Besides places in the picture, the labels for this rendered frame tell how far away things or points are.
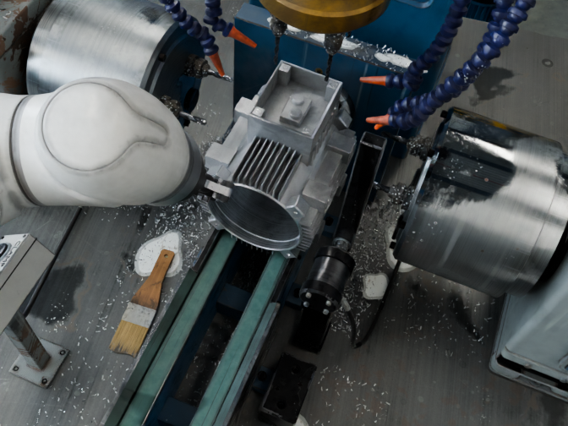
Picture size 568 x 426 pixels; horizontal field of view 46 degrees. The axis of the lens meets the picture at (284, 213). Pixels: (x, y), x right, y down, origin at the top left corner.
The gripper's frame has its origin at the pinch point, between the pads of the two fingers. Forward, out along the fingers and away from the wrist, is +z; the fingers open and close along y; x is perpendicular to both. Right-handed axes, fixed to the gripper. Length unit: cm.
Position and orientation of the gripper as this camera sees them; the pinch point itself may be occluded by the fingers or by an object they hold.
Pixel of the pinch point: (208, 187)
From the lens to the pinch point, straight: 92.2
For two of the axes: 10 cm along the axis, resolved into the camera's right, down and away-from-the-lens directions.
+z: 1.2, 0.8, 9.9
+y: -9.3, -3.5, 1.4
